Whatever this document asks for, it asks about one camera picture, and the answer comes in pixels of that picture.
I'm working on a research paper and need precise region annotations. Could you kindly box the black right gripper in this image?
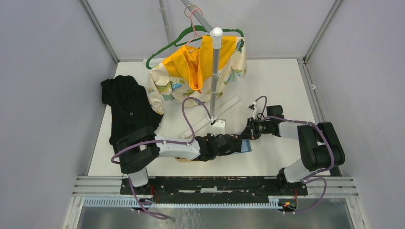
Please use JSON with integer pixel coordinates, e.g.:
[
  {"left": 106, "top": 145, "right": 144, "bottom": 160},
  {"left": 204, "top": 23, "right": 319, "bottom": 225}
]
[{"left": 238, "top": 117, "right": 272, "bottom": 140}]

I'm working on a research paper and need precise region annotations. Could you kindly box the yellow box of cards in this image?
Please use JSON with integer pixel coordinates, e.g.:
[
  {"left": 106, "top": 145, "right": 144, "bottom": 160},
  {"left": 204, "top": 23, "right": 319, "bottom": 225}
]
[{"left": 175, "top": 157, "right": 194, "bottom": 163}]

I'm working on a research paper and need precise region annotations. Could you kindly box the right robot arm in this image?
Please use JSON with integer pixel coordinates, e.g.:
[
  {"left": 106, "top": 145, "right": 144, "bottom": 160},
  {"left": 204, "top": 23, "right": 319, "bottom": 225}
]
[{"left": 240, "top": 102, "right": 345, "bottom": 195}]

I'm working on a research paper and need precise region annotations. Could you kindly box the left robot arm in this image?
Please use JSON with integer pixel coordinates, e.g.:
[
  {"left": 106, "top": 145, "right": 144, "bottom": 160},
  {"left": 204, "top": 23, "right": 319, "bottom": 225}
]
[{"left": 111, "top": 126, "right": 252, "bottom": 195}]

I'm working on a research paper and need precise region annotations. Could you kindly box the white clothes rack stand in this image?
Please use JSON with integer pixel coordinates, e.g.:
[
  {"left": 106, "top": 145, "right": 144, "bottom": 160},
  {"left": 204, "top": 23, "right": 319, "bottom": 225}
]
[{"left": 150, "top": 0, "right": 240, "bottom": 132}]

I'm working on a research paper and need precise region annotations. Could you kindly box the yellow dinosaur print shirt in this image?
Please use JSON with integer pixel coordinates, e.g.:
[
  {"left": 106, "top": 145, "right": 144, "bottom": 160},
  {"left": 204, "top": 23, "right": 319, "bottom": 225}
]
[{"left": 146, "top": 36, "right": 246, "bottom": 115}]

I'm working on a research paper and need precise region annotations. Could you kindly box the black garment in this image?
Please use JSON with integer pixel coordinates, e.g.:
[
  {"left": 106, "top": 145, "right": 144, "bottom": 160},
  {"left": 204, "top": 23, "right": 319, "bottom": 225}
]
[{"left": 101, "top": 75, "right": 163, "bottom": 153}]

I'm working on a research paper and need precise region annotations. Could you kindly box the pink clothes hanger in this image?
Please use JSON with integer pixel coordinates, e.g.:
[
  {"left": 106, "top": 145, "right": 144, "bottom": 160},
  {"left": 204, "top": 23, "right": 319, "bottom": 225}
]
[{"left": 184, "top": 4, "right": 203, "bottom": 45}]

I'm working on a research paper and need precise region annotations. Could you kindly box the green clothes hanger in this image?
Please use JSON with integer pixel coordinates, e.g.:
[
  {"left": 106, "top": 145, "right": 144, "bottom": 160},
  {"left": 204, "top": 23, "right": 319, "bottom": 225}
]
[{"left": 145, "top": 25, "right": 244, "bottom": 70}]

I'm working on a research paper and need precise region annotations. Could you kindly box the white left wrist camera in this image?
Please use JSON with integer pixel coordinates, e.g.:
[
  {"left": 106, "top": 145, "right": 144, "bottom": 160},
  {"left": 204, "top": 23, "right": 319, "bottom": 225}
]
[{"left": 209, "top": 119, "right": 226, "bottom": 135}]

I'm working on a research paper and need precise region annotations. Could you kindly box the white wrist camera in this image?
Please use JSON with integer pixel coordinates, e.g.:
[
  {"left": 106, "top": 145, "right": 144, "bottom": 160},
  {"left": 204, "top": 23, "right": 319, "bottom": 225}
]
[
  {"left": 209, "top": 119, "right": 226, "bottom": 135},
  {"left": 248, "top": 100, "right": 257, "bottom": 119}
]

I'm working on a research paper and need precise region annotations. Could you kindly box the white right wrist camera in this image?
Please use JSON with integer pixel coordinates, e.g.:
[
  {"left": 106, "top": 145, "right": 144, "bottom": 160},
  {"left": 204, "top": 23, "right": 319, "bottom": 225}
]
[{"left": 248, "top": 100, "right": 257, "bottom": 119}]

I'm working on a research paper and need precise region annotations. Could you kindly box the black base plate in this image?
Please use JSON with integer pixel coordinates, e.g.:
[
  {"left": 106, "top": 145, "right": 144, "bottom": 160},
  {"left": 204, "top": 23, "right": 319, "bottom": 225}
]
[{"left": 134, "top": 177, "right": 308, "bottom": 204}]

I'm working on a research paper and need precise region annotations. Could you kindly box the white slotted cable duct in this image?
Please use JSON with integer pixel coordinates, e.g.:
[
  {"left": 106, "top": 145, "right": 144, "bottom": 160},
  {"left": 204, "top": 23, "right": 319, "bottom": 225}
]
[{"left": 83, "top": 197, "right": 282, "bottom": 210}]

